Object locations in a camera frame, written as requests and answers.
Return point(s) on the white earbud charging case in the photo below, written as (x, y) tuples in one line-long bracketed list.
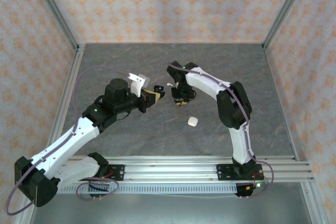
[(193, 122)]

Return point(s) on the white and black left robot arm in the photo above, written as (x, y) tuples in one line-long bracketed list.
[(65, 140)]

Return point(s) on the grey sheet metal panel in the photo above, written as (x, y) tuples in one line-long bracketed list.
[(170, 211)]

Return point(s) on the wide aluminium floor rail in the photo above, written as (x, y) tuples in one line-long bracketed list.
[(61, 129)]

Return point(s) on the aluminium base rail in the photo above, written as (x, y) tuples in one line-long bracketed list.
[(170, 171)]

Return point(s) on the thin aluminium floor rail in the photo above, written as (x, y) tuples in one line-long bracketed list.
[(281, 103)]

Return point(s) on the aluminium frame post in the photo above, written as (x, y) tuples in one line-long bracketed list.
[(285, 11), (56, 11), (313, 203)]

